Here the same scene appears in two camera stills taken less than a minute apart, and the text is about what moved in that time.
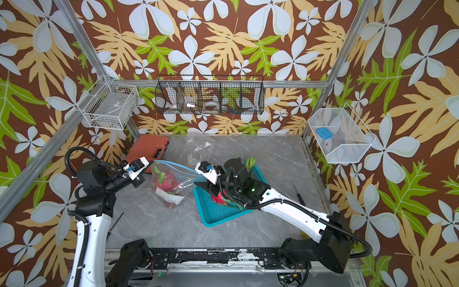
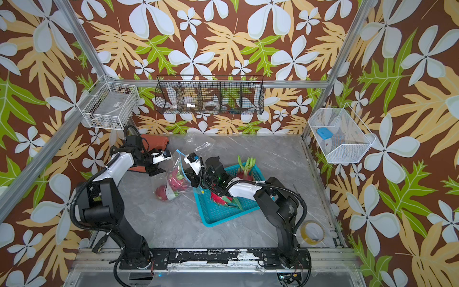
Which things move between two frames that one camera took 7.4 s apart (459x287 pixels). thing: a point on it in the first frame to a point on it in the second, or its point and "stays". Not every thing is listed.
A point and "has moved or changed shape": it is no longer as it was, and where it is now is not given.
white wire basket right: [342, 135] stays
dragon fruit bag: [221, 197] stays
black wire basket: [210, 94] stays
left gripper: [137, 183] to [155, 170]
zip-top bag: [170, 183] has moved or changed shape
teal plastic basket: [212, 213] stays
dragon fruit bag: [167, 183] to [176, 182]
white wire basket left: [110, 106] stays
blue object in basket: [324, 133] stays
